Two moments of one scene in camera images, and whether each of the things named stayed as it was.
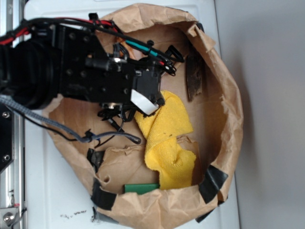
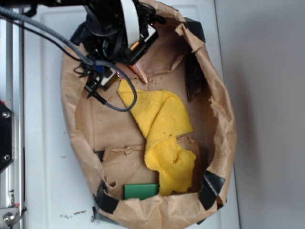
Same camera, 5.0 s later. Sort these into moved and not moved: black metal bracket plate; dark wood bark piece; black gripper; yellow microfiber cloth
Moved: black gripper
Not moved: dark wood bark piece; yellow microfiber cloth; black metal bracket plate
